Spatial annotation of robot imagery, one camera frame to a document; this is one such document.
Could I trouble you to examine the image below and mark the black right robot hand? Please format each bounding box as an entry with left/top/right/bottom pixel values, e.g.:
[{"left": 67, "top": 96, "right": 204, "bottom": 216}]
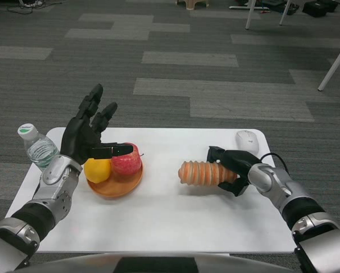
[{"left": 206, "top": 146, "right": 260, "bottom": 197}]

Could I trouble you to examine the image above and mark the white power strip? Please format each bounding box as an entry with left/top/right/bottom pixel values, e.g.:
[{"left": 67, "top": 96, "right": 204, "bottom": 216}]
[{"left": 19, "top": 0, "right": 44, "bottom": 8}]

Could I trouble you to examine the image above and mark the red apple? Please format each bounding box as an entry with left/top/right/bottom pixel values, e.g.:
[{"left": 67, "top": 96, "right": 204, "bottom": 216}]
[{"left": 110, "top": 143, "right": 145, "bottom": 176}]

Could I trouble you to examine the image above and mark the yellow lemon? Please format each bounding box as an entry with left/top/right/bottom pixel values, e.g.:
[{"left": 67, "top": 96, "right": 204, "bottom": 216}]
[{"left": 84, "top": 158, "right": 112, "bottom": 184}]

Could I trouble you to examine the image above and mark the orange round plate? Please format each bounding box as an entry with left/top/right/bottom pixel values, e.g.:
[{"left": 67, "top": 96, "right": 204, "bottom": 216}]
[{"left": 85, "top": 160, "right": 144, "bottom": 197}]

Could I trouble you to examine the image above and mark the clear plastic water bottle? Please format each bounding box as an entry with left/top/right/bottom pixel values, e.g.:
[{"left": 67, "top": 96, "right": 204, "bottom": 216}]
[{"left": 17, "top": 123, "right": 60, "bottom": 172}]

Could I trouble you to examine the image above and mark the white computer mouse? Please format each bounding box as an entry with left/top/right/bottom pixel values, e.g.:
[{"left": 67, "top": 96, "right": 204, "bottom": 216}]
[{"left": 235, "top": 130, "right": 260, "bottom": 155}]

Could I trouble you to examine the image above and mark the beige plastic stool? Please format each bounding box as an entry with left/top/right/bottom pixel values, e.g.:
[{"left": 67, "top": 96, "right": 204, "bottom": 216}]
[{"left": 176, "top": 0, "right": 210, "bottom": 11}]

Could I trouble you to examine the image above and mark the silver robot chest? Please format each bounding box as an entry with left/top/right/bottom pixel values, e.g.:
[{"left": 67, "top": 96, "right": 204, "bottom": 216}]
[{"left": 18, "top": 251, "right": 304, "bottom": 273}]

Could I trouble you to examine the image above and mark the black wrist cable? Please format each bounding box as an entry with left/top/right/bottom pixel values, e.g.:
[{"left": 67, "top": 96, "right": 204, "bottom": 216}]
[{"left": 257, "top": 153, "right": 290, "bottom": 172}]

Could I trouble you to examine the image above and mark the black equipment case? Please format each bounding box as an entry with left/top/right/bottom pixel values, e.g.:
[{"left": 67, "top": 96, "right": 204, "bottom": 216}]
[{"left": 301, "top": 0, "right": 338, "bottom": 18}]

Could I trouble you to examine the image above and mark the white slanted desk leg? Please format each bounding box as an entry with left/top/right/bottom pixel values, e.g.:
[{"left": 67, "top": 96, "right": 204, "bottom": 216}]
[{"left": 317, "top": 36, "right": 340, "bottom": 92}]

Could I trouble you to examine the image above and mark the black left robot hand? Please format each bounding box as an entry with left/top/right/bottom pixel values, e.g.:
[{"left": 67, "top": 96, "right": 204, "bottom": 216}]
[{"left": 60, "top": 83, "right": 135, "bottom": 165}]

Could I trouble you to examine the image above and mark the ridged orange bread loaf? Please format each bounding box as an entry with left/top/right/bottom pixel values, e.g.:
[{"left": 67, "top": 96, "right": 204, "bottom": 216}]
[{"left": 178, "top": 159, "right": 238, "bottom": 187}]

